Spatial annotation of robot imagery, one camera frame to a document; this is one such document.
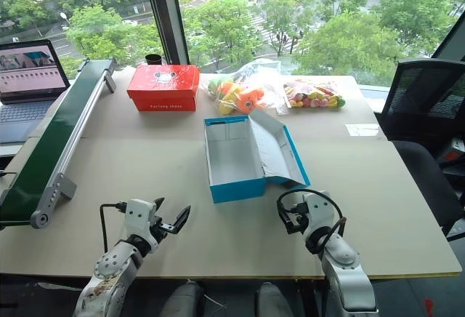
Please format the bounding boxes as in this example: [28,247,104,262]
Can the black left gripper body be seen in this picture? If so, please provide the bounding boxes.
[151,213,177,239]

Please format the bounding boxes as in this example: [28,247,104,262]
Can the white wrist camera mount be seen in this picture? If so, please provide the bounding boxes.
[124,198,162,249]
[300,191,338,236]

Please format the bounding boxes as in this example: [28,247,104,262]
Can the clear bag of colourful candy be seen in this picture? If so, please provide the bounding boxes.
[282,79,347,111]

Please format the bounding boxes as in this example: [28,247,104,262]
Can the grey open laptop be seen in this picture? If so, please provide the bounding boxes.
[0,39,71,144]

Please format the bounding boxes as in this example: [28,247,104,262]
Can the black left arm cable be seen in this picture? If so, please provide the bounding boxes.
[99,203,128,253]

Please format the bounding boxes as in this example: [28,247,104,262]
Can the blue cardboard box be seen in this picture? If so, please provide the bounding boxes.
[203,108,312,204]

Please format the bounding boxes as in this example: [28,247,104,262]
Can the red cardboard box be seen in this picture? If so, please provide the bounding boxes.
[126,63,201,113]

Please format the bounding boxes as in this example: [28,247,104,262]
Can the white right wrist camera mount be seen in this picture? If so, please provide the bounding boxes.
[300,191,338,236]

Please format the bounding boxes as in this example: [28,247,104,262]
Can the white paper label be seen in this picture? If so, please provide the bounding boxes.
[344,123,381,137]

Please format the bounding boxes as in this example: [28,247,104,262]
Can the black mesh office chair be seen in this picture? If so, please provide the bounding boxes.
[373,57,465,238]

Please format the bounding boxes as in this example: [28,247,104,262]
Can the green conveyor belt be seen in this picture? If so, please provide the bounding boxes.
[0,57,118,230]

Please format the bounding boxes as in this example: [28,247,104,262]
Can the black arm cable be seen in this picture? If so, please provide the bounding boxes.
[276,188,347,256]
[99,203,128,253]

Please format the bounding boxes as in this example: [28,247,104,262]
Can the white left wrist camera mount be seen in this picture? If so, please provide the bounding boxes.
[124,198,162,249]

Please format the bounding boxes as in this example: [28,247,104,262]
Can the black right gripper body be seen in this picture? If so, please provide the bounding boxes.
[290,212,311,237]

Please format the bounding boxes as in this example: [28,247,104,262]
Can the clear bag of plush toys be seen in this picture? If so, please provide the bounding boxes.
[205,58,288,116]

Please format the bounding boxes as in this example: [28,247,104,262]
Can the grey rounded shape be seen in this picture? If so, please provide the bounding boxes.
[255,281,294,317]
[158,281,205,317]

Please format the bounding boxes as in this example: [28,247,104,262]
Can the black window frame post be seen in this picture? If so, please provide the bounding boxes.
[140,0,190,66]

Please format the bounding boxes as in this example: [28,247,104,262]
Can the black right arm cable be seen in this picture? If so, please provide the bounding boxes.
[276,188,347,256]

